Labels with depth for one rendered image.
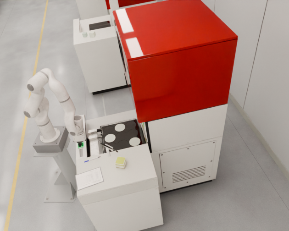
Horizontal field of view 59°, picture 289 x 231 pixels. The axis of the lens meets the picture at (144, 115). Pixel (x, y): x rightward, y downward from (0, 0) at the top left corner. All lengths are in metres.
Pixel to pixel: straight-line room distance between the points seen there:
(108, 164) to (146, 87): 0.74
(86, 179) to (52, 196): 1.26
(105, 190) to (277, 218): 1.82
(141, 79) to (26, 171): 2.40
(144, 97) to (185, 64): 0.37
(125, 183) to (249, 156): 1.85
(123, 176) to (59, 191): 1.42
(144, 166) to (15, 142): 2.51
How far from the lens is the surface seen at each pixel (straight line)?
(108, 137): 2.43
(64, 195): 3.29
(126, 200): 2.23
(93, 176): 2.12
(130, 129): 2.45
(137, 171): 2.07
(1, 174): 3.90
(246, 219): 3.00
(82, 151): 2.32
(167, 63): 1.74
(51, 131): 2.53
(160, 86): 1.84
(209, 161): 2.73
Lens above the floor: 2.68
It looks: 44 degrees down
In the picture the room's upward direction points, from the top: 9 degrees counter-clockwise
